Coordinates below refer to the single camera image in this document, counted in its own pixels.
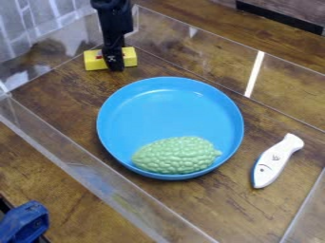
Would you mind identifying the white wooden fish toy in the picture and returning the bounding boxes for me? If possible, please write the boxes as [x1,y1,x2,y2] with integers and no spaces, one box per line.
[251,133,304,189]

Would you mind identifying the yellow butter brick toy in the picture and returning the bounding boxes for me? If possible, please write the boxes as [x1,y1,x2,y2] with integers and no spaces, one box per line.
[84,47,137,71]

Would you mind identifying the blue round tray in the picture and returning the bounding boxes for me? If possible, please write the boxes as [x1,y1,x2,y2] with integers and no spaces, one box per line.
[96,77,243,180]

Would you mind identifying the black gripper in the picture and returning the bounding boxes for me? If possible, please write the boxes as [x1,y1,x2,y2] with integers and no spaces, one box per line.
[89,0,133,71]

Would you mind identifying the green bumpy gourd toy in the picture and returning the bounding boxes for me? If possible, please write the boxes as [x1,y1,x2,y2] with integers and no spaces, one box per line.
[131,137,222,175]

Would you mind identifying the clear acrylic enclosure wall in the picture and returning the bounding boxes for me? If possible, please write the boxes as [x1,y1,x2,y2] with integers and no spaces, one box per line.
[0,0,325,243]

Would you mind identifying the blue clamp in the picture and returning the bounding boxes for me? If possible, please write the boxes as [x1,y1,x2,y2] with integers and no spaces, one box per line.
[0,200,49,243]

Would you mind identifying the white patterned cloth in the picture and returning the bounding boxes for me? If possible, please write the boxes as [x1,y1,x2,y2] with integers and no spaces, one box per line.
[0,0,93,63]

